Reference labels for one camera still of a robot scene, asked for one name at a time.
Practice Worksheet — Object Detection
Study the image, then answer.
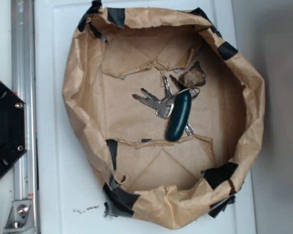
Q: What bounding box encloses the dark green plastic pickle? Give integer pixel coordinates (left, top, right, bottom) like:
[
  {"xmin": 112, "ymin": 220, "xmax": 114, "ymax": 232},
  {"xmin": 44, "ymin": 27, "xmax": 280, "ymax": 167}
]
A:
[{"xmin": 166, "ymin": 91, "xmax": 191, "ymax": 142}]

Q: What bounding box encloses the silver key under pickle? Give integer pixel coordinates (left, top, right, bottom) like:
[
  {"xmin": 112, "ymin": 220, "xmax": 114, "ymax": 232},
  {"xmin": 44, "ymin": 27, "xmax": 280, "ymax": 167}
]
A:
[{"xmin": 185, "ymin": 123, "xmax": 195, "ymax": 136}]

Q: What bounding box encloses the silver key long lower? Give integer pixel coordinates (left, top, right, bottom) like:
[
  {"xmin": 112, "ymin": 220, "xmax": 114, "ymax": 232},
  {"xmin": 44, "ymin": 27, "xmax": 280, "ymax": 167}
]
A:
[{"xmin": 132, "ymin": 94, "xmax": 174, "ymax": 119}]

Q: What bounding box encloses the silver key upper left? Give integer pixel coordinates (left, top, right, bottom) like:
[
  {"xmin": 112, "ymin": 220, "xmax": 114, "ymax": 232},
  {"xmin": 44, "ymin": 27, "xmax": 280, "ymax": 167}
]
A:
[{"xmin": 141, "ymin": 88, "xmax": 161, "ymax": 103}]

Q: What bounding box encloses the brown paper bag tray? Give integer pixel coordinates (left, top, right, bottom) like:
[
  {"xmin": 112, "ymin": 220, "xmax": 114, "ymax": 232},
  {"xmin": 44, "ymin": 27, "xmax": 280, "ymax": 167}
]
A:
[{"xmin": 62, "ymin": 0, "xmax": 265, "ymax": 230}]

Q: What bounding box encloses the silver key upright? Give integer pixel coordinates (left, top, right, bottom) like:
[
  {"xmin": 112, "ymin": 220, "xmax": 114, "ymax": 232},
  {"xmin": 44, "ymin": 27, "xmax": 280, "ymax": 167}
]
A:
[{"xmin": 163, "ymin": 76, "xmax": 172, "ymax": 98}]

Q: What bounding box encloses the bronze small key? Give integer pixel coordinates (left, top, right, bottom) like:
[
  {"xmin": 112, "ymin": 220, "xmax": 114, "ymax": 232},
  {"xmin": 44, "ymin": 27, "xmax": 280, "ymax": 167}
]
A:
[{"xmin": 169, "ymin": 75, "xmax": 182, "ymax": 91}]

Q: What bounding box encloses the brown rock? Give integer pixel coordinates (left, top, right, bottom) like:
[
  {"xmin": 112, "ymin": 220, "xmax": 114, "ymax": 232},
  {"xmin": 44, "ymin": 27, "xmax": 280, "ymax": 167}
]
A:
[{"xmin": 179, "ymin": 61, "xmax": 206, "ymax": 88}]

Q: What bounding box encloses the aluminium extrusion rail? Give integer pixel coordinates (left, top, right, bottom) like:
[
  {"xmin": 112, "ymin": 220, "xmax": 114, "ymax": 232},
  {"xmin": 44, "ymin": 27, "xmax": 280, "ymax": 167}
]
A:
[{"xmin": 10, "ymin": 0, "xmax": 39, "ymax": 234}]

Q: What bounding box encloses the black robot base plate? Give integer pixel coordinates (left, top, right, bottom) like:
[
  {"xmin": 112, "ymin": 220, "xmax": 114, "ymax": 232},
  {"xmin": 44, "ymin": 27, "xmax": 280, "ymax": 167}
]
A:
[{"xmin": 0, "ymin": 81, "xmax": 27, "ymax": 180}]

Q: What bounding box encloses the metal corner bracket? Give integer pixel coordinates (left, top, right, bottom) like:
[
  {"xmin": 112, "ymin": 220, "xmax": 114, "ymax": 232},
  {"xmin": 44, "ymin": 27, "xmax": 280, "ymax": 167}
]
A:
[{"xmin": 3, "ymin": 199, "xmax": 35, "ymax": 234}]

